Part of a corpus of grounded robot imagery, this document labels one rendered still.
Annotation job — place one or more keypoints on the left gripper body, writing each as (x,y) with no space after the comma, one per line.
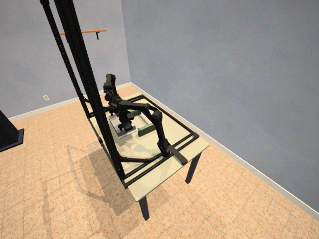
(112,101)

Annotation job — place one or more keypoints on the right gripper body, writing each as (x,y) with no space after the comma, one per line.
(127,125)

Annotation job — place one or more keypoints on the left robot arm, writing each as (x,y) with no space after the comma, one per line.
(110,89)

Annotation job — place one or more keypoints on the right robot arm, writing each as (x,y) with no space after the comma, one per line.
(122,108)

